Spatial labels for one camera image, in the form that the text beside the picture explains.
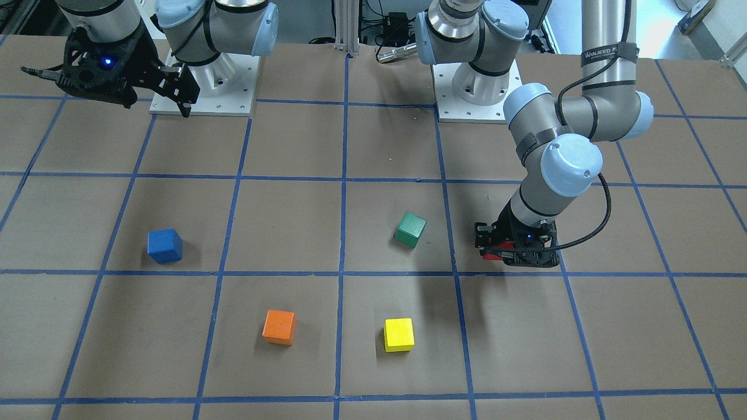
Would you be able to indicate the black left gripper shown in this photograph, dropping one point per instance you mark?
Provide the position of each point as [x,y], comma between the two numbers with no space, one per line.
[500,230]

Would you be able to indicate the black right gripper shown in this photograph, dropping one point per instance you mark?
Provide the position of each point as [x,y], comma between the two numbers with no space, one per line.
[142,63]

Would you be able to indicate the red wooden block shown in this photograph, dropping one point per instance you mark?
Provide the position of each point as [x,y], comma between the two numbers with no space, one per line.
[496,254]

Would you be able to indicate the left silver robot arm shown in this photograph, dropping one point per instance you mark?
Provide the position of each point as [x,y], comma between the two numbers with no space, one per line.
[556,136]

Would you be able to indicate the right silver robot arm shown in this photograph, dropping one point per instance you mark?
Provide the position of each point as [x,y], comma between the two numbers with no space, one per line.
[193,29]

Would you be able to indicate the green wooden block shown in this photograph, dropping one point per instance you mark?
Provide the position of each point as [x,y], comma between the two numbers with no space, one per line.
[410,229]

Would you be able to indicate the blue wooden block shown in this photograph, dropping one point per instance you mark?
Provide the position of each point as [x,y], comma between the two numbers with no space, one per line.
[164,246]

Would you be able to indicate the yellow wooden block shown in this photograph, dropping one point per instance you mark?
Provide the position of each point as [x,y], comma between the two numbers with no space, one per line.
[398,334]

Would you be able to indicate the orange wooden block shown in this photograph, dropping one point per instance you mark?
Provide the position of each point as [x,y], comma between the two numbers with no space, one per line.
[279,327]

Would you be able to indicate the brown paper table cover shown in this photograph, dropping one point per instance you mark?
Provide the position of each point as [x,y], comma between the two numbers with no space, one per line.
[295,209]

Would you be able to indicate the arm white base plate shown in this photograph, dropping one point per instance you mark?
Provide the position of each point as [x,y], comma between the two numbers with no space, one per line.
[227,83]
[464,96]

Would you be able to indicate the aluminium frame post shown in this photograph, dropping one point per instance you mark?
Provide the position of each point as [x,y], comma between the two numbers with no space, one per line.
[346,26]

